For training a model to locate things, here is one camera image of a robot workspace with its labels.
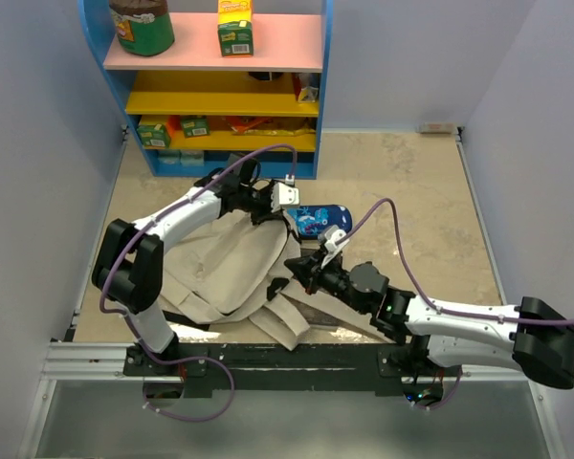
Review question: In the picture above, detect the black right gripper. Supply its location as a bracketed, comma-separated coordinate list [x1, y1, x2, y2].
[284, 247, 368, 316]

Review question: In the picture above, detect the blue dinosaur pencil case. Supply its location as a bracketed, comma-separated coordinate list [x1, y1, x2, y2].
[287, 205, 353, 240]

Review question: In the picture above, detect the cream canvas backpack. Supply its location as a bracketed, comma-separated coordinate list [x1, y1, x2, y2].
[160, 211, 382, 350]

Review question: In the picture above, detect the dark tale of two cities book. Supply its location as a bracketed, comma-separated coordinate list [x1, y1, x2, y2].
[291, 291, 342, 330]

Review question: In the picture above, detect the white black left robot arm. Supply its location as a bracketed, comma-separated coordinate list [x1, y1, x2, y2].
[92, 156, 298, 375]

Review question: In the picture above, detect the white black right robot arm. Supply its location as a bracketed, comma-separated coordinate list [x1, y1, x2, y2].
[285, 252, 574, 390]

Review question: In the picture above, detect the orange snack bag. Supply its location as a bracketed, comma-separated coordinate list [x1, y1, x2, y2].
[223, 116, 316, 137]

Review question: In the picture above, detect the light blue tissue pack right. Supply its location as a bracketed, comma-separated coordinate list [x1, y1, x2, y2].
[180, 149, 205, 166]

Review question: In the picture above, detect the green orange box right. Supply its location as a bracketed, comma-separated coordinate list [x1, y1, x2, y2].
[180, 115, 210, 138]

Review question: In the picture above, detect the green orange box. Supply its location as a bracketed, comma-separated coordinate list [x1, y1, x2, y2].
[180, 115, 210, 138]
[137, 123, 171, 149]

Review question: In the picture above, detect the blue yellow pink shelf unit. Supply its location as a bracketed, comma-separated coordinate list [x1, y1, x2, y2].
[77, 1, 334, 179]

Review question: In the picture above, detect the green orange box left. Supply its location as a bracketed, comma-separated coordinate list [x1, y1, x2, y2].
[137, 123, 171, 149]

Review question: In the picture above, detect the small carton on shelf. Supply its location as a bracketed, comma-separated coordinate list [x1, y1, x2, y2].
[292, 73, 320, 103]

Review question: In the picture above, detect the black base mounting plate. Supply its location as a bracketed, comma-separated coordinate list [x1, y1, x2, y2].
[123, 343, 459, 404]

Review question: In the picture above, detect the yellow green sponge box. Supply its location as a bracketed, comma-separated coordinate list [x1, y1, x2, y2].
[217, 0, 254, 57]

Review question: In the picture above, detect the brown green canister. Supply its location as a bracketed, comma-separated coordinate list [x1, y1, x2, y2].
[108, 0, 175, 56]

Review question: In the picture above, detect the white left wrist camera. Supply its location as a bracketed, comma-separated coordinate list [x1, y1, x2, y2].
[271, 182, 300, 212]

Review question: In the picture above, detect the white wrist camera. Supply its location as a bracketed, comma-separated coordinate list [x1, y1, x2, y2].
[320, 225, 350, 268]
[271, 182, 300, 212]

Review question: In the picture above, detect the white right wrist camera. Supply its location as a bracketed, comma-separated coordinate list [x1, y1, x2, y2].
[320, 225, 350, 268]

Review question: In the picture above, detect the white label on wall base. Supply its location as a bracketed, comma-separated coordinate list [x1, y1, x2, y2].
[417, 121, 458, 135]

